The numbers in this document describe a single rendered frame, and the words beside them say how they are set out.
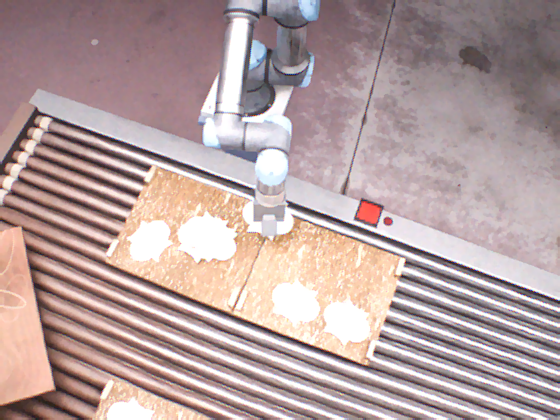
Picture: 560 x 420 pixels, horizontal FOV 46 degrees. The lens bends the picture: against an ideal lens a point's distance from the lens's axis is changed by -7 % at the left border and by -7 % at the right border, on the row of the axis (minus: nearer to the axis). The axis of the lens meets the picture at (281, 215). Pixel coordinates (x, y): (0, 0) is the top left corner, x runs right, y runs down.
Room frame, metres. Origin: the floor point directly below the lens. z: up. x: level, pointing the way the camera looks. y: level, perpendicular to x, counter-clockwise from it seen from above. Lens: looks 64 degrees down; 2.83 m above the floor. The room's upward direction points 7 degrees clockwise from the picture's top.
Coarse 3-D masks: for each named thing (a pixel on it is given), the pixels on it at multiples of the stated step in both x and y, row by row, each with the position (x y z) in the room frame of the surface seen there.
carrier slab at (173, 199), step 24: (144, 192) 0.93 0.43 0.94; (168, 192) 0.94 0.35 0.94; (192, 192) 0.95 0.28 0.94; (216, 192) 0.96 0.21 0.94; (144, 216) 0.85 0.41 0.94; (168, 216) 0.86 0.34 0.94; (192, 216) 0.87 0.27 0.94; (240, 216) 0.89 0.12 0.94; (120, 240) 0.77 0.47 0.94; (240, 240) 0.81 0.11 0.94; (120, 264) 0.69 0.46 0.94; (144, 264) 0.70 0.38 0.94; (168, 264) 0.71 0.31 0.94; (192, 264) 0.72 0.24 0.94; (216, 264) 0.73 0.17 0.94; (240, 264) 0.74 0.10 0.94; (168, 288) 0.64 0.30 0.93; (192, 288) 0.65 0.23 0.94; (216, 288) 0.66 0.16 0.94; (240, 288) 0.67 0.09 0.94
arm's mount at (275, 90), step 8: (216, 80) 1.42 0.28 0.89; (216, 88) 1.38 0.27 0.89; (272, 88) 1.40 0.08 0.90; (280, 88) 1.41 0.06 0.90; (288, 88) 1.41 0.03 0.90; (208, 96) 1.34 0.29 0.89; (272, 96) 1.37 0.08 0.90; (280, 96) 1.37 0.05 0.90; (288, 96) 1.38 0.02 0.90; (208, 104) 1.31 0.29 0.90; (272, 104) 1.33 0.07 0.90; (280, 104) 1.34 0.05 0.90; (208, 112) 1.28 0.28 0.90; (248, 112) 1.29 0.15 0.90; (256, 112) 1.29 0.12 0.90; (264, 112) 1.30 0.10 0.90; (272, 112) 1.30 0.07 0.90; (280, 112) 1.30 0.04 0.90; (248, 120) 1.26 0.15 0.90; (256, 120) 1.26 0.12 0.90
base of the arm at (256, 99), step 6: (264, 84) 1.36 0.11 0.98; (252, 90) 1.32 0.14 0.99; (258, 90) 1.33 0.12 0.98; (264, 90) 1.35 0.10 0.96; (246, 96) 1.31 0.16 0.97; (252, 96) 1.31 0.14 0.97; (258, 96) 1.32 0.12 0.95; (264, 96) 1.33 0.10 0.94; (246, 102) 1.30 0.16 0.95; (252, 102) 1.30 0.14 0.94; (258, 102) 1.32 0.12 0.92; (264, 102) 1.32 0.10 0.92; (246, 108) 1.29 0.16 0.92; (252, 108) 1.29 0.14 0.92; (258, 108) 1.30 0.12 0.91
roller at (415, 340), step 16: (0, 176) 0.94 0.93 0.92; (16, 192) 0.90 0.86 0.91; (32, 192) 0.90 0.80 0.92; (64, 208) 0.86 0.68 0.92; (80, 208) 0.86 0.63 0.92; (96, 224) 0.82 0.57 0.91; (112, 224) 0.82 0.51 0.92; (384, 336) 0.58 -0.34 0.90; (400, 336) 0.58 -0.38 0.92; (416, 336) 0.58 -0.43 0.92; (432, 352) 0.54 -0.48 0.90; (448, 352) 0.54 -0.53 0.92; (464, 352) 0.55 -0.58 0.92; (480, 368) 0.50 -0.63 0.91; (496, 368) 0.50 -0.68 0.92; (512, 368) 0.51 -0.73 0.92; (528, 384) 0.47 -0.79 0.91; (544, 384) 0.47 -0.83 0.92
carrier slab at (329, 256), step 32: (288, 256) 0.78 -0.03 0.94; (320, 256) 0.79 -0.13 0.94; (352, 256) 0.81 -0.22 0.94; (384, 256) 0.82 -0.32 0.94; (256, 288) 0.67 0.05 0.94; (320, 288) 0.69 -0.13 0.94; (352, 288) 0.70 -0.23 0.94; (384, 288) 0.72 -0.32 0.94; (256, 320) 0.58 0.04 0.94; (288, 320) 0.59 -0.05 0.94; (320, 320) 0.60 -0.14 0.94; (384, 320) 0.62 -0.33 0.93; (352, 352) 0.51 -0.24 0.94
